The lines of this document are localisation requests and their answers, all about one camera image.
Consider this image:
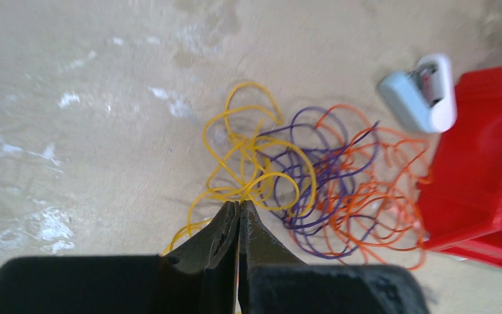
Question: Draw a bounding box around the yellow cable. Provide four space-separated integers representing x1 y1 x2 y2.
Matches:
161 82 318 256

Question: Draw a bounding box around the white blue staple remover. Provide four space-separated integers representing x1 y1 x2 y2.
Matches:
378 53 457 133

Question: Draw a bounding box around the red plastic bin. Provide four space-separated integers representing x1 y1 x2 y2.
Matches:
418 67 502 268

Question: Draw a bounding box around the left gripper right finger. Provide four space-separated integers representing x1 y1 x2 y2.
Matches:
238 201 429 313

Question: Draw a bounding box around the orange cable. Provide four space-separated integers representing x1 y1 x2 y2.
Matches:
290 103 433 271

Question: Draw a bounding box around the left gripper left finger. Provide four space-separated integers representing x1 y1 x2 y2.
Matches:
0 201 241 313

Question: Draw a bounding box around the purple cable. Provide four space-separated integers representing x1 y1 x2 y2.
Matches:
255 106 381 260

